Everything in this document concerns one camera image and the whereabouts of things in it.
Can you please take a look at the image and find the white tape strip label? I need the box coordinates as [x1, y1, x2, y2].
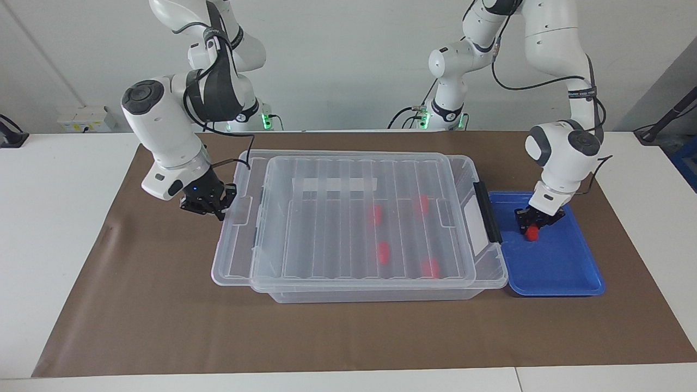
[294, 177, 378, 193]

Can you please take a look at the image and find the white side label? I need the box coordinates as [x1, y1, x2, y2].
[467, 200, 489, 255]

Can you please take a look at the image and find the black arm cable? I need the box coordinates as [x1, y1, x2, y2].
[182, 0, 256, 170]
[492, 27, 614, 195]

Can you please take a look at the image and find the clear plastic storage box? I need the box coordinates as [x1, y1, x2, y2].
[252, 154, 508, 303]

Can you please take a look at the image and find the clear ribbed plastic lid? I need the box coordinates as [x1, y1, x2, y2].
[211, 150, 479, 290]

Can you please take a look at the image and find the black clamp mount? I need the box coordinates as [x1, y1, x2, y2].
[0, 114, 29, 149]

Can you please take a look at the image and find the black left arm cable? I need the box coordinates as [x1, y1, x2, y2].
[492, 27, 614, 195]

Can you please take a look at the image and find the blue plastic tray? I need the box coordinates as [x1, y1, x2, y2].
[488, 191, 606, 297]

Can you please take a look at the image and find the blue crate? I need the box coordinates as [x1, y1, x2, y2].
[669, 136, 697, 192]

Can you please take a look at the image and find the white power strip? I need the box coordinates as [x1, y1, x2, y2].
[57, 106, 118, 133]

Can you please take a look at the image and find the black base cable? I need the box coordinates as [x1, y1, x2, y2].
[388, 79, 439, 130]

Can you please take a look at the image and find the brown table mat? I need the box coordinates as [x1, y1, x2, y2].
[32, 131, 697, 377]

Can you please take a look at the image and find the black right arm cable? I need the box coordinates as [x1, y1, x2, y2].
[182, 0, 256, 170]

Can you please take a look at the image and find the black stand pole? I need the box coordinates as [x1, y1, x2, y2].
[634, 87, 697, 143]

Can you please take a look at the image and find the black box latch handle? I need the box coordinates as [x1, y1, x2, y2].
[473, 181, 503, 244]

